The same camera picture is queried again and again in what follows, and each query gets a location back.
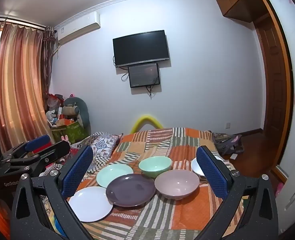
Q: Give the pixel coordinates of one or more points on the black wall television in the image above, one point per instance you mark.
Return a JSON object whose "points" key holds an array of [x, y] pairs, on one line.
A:
{"points": [[141, 47]]}

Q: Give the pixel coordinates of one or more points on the red plastic bag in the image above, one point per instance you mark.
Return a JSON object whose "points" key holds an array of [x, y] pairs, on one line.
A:
{"points": [[53, 102]]}

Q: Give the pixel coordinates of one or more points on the purple plate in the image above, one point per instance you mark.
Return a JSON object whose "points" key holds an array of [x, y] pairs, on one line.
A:
{"points": [[131, 190]]}

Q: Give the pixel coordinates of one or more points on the wooden door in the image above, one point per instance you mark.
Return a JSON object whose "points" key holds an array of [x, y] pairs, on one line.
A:
{"points": [[272, 80]]}

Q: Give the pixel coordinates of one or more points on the green cardboard box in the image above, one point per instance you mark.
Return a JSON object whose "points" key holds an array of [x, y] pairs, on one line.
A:
{"points": [[72, 131]]}

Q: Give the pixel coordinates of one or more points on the white curtain rail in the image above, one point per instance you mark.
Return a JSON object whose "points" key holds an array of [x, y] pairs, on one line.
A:
{"points": [[20, 21]]}

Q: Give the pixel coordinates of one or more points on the mint green plate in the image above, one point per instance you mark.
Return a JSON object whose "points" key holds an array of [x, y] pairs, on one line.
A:
{"points": [[113, 175]]}

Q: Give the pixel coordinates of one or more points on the striped patchwork blanket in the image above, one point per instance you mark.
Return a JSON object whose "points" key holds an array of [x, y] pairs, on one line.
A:
{"points": [[182, 145]]}

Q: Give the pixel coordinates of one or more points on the pink bunny toy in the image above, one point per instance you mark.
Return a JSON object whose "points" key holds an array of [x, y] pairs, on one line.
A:
{"points": [[66, 139]]}

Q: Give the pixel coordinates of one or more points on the small black monitor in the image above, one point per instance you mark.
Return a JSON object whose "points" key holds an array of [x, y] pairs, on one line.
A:
{"points": [[143, 76]]}

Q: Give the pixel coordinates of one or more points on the yellow foam arc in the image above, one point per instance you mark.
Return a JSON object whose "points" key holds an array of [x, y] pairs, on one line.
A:
{"points": [[146, 120]]}

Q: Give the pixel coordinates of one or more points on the dark bag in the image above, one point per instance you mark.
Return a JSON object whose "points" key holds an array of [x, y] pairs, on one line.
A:
{"points": [[227, 143]]}

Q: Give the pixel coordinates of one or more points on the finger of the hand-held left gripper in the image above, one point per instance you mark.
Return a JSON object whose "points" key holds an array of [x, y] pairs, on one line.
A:
{"points": [[56, 150], [38, 141]]}

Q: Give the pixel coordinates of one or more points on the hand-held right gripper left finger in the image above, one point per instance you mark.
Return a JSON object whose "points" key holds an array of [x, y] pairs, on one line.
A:
{"points": [[77, 173]]}

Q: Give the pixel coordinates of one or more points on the brown patterned curtain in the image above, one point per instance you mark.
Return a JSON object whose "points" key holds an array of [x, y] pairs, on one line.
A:
{"points": [[48, 60]]}

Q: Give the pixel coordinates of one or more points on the pink bowl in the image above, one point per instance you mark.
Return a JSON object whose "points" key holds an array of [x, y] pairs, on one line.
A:
{"points": [[177, 183]]}

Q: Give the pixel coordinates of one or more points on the white spotted bowl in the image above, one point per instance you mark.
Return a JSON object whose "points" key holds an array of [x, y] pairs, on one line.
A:
{"points": [[196, 167]]}

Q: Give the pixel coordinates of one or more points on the mint green bowl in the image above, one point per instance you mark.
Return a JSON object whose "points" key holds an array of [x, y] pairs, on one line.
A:
{"points": [[155, 166]]}

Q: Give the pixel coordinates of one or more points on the striped orange curtain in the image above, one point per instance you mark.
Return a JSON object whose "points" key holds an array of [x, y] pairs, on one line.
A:
{"points": [[15, 80]]}

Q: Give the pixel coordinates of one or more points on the white plate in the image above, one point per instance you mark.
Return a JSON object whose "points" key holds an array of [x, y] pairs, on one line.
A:
{"points": [[90, 206]]}

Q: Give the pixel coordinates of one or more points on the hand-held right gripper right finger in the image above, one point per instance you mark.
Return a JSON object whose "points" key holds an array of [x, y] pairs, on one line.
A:
{"points": [[212, 173]]}

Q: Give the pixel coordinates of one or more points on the white air conditioner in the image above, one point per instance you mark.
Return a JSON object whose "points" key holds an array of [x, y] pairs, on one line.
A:
{"points": [[77, 27]]}

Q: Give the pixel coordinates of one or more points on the wall socket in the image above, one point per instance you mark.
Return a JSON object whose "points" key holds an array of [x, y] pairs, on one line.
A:
{"points": [[227, 125]]}

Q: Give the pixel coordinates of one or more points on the grey plush toy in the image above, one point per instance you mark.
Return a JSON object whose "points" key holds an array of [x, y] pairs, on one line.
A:
{"points": [[81, 110]]}

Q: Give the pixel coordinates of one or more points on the patterned quilt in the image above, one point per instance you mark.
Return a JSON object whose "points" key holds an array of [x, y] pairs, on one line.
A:
{"points": [[102, 145]]}

